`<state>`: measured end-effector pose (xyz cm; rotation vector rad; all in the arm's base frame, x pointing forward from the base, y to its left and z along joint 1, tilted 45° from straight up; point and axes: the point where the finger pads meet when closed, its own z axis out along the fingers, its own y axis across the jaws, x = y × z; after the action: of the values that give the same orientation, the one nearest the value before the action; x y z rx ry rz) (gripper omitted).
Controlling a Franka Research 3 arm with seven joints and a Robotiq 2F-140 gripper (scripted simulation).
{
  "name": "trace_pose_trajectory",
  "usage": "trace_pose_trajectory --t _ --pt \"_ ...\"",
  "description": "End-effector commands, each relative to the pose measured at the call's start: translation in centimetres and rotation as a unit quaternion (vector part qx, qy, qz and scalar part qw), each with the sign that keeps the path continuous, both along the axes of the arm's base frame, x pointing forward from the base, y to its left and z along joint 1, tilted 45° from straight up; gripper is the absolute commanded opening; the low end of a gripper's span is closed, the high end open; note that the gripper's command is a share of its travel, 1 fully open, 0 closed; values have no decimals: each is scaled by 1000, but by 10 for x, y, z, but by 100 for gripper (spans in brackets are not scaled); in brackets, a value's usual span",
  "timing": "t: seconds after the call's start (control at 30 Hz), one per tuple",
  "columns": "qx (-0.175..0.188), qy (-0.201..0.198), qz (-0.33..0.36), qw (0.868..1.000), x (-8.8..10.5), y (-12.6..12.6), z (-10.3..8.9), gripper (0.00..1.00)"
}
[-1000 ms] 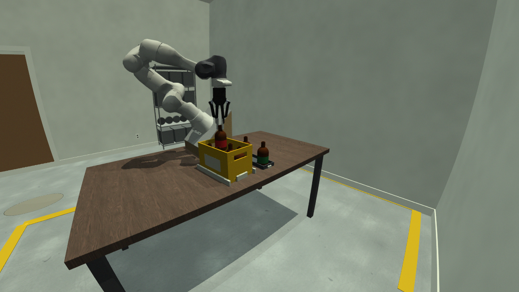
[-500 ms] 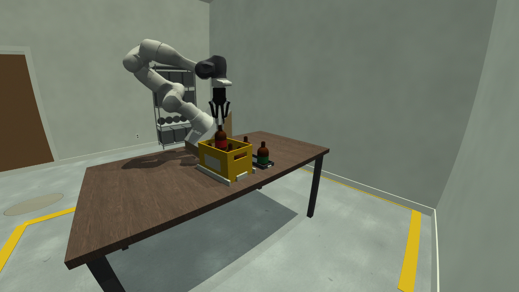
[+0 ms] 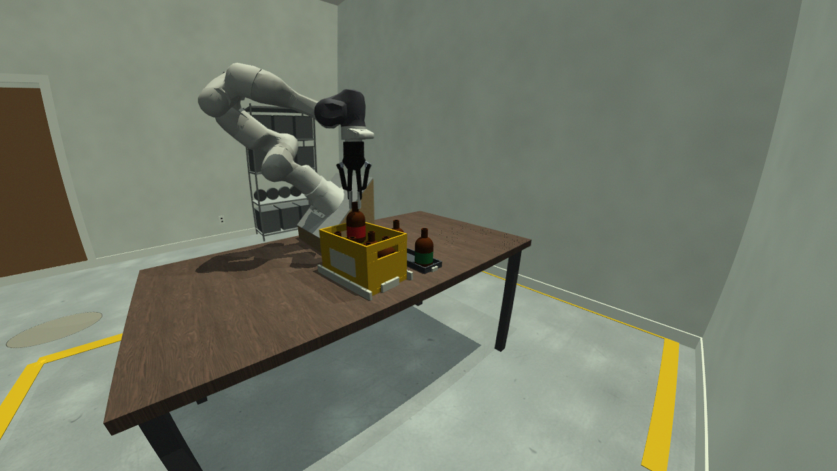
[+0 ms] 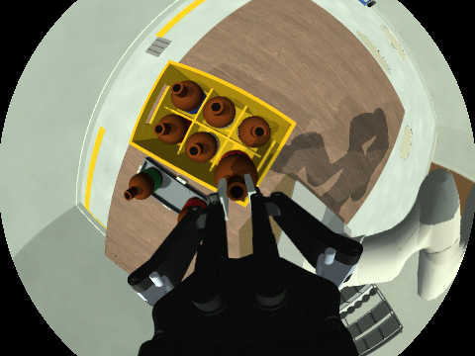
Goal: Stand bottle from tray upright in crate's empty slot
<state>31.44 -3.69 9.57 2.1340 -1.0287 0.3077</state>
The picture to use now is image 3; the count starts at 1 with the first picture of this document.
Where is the brown bottle with green label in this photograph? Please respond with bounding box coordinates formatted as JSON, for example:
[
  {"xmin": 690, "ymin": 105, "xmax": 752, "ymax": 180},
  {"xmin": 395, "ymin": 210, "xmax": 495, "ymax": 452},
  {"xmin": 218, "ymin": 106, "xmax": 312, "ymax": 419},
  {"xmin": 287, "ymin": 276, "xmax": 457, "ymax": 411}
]
[{"xmin": 415, "ymin": 228, "xmax": 434, "ymax": 267}]

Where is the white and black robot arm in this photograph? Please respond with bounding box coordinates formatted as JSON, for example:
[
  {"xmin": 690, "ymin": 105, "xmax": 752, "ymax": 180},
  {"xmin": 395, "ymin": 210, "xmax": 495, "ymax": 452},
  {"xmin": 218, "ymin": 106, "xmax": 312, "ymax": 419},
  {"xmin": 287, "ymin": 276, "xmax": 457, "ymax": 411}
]
[{"xmin": 198, "ymin": 63, "xmax": 374, "ymax": 220}]

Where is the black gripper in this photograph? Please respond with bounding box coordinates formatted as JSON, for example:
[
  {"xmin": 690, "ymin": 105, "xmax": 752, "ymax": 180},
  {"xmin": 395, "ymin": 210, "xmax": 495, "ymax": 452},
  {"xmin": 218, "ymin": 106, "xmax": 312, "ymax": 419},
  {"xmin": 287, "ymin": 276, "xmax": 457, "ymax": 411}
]
[{"xmin": 336, "ymin": 141, "xmax": 371, "ymax": 209}]

